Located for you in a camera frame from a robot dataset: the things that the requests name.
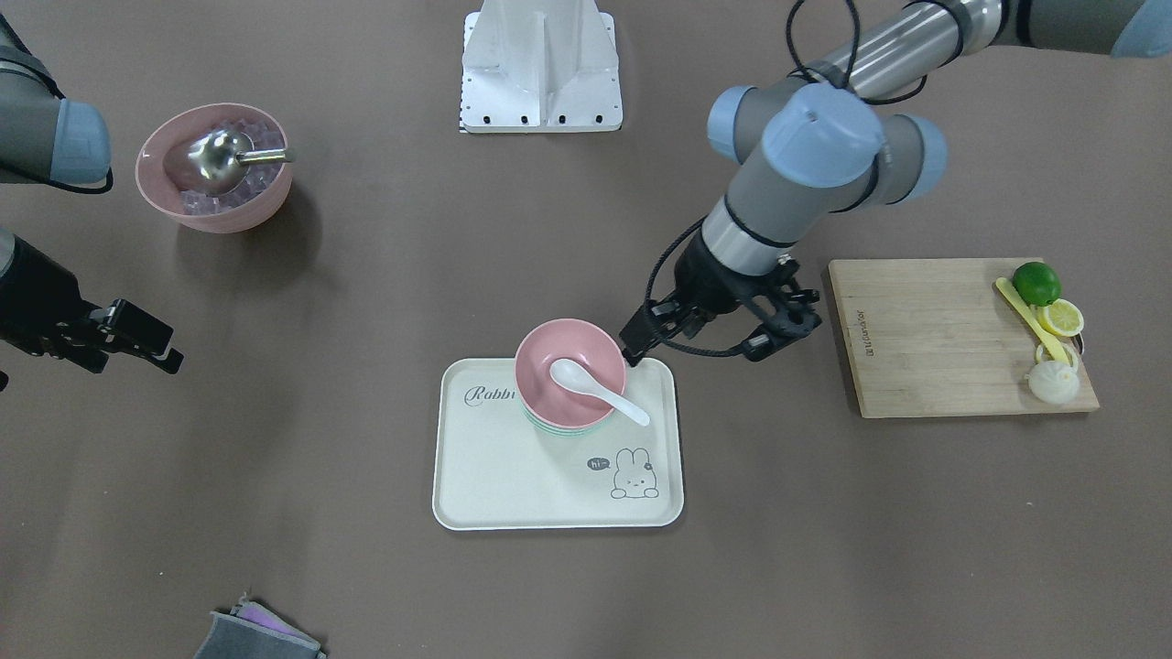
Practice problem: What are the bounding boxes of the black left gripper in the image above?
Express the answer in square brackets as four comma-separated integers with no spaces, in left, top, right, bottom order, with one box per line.
[619,229,779,367]

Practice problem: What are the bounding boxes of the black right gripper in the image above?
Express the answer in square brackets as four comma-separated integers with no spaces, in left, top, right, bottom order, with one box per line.
[1,233,184,374]

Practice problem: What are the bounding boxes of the small pink bowl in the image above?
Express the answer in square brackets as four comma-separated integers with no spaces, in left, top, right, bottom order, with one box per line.
[515,319,627,432]

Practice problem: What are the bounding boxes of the white ceramic spoon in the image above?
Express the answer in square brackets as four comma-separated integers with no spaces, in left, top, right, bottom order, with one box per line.
[548,358,650,427]

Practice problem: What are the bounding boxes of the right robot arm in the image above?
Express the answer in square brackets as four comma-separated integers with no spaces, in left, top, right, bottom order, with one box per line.
[1,22,184,374]

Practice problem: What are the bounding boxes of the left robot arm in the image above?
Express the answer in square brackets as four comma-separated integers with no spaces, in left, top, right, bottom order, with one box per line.
[620,1,1168,366]

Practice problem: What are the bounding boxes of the large pink ice bowl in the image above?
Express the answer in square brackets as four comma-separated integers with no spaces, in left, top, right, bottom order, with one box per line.
[136,102,293,235]

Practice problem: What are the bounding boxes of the stacked green bowls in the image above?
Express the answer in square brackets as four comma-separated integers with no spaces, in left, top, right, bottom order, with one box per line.
[522,407,612,439]

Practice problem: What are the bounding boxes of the metal ice scoop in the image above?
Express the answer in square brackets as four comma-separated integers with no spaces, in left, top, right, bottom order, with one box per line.
[163,129,297,196]

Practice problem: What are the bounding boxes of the cream rabbit tray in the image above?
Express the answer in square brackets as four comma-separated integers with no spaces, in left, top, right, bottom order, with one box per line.
[432,358,684,531]

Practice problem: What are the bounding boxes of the bamboo cutting board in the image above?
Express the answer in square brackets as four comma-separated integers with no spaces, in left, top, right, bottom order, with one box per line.
[829,257,1101,417]

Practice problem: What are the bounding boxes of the grey folded cloth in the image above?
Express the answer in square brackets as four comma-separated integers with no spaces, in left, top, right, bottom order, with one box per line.
[195,596,327,658]

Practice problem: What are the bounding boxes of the yellow peeler strip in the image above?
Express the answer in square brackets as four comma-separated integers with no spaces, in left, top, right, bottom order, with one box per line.
[993,278,1074,367]

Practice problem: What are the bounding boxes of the green lime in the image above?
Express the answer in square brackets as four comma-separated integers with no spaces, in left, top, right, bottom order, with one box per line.
[1011,260,1063,308]

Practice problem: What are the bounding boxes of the lemon slice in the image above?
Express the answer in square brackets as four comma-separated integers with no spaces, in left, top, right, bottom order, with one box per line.
[1036,297,1085,338]

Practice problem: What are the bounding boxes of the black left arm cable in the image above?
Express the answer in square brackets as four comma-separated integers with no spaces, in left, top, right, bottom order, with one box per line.
[641,0,970,358]

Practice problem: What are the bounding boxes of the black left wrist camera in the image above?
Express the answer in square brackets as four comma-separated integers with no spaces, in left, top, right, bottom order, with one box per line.
[737,257,822,362]

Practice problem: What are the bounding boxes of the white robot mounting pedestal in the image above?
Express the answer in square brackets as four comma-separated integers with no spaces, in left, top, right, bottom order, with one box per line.
[458,1,624,135]

